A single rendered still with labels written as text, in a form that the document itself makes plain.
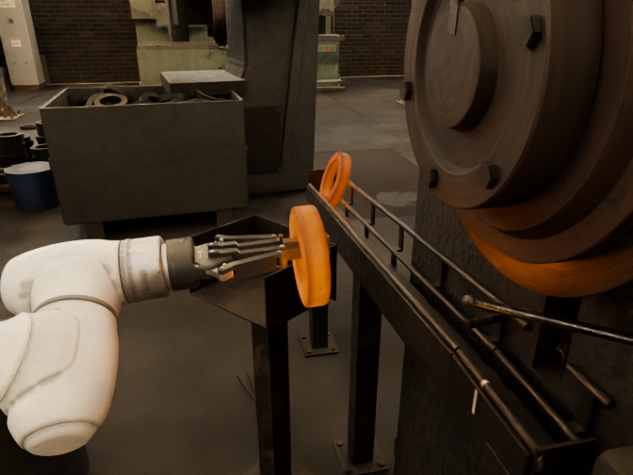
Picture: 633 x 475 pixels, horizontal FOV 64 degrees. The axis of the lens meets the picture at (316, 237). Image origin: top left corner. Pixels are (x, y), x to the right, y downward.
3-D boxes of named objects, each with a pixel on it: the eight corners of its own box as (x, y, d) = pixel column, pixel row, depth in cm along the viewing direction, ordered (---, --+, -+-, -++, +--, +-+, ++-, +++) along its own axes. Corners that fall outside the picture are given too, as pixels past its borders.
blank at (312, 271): (306, 193, 82) (285, 195, 81) (328, 221, 68) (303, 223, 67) (312, 281, 87) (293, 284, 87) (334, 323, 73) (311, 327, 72)
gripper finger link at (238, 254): (207, 249, 73) (207, 253, 71) (284, 239, 74) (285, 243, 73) (211, 272, 74) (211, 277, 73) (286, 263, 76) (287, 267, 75)
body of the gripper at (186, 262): (173, 275, 78) (234, 267, 80) (171, 303, 71) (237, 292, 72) (165, 230, 75) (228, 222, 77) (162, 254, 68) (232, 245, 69)
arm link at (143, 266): (129, 315, 70) (174, 308, 71) (116, 255, 66) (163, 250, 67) (137, 284, 78) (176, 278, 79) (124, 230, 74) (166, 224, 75)
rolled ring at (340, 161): (343, 179, 151) (352, 182, 152) (341, 139, 163) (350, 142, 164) (318, 217, 164) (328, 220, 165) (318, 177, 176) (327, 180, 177)
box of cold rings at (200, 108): (233, 185, 379) (225, 74, 348) (251, 225, 306) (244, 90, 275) (85, 198, 353) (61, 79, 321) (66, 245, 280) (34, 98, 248)
